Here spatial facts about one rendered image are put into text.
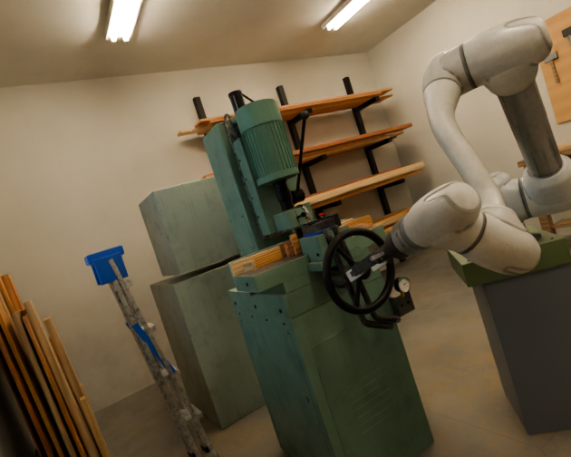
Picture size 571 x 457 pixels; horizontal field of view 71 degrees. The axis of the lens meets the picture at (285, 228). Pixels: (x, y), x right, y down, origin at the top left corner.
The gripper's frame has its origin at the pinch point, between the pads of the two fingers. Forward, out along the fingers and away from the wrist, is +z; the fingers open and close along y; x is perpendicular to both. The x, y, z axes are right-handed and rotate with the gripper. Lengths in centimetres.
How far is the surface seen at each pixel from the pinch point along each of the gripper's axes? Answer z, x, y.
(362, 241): 32.3, -13.4, -28.8
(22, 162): 222, -214, 80
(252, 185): 45, -56, -4
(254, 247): 63, -35, 0
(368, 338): 44, 20, -17
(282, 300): 36.0, -5.9, 11.2
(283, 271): 31.8, -14.4, 7.9
